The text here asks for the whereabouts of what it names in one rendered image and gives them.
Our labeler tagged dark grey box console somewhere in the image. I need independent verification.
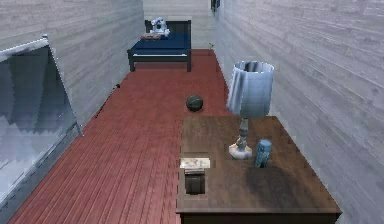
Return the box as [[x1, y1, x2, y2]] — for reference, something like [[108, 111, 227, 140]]
[[184, 168, 207, 196]]

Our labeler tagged dark round ball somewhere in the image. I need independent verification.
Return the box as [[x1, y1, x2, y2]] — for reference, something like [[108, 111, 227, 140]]
[[185, 94, 205, 113]]

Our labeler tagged pale flat book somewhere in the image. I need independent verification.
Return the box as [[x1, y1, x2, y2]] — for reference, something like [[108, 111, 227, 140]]
[[179, 157, 212, 170]]

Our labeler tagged pale blue table lamp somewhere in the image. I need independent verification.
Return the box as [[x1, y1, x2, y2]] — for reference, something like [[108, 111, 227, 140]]
[[225, 60, 276, 160]]

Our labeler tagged dark blue bed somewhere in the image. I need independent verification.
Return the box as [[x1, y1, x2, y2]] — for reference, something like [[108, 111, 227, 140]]
[[126, 19, 193, 73]]

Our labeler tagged blue cylindrical vase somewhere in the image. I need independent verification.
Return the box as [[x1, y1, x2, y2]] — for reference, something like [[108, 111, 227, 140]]
[[254, 138, 273, 169]]

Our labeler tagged reddish brown flat cushion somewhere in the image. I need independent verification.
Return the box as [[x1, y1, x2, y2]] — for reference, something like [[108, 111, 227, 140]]
[[140, 33, 163, 41]]

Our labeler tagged dark brown wooden table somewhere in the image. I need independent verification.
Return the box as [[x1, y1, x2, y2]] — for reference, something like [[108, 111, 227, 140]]
[[175, 115, 343, 224]]

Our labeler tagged white crumpled pillow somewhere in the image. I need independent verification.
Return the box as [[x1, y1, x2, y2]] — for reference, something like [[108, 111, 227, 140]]
[[149, 16, 171, 37]]

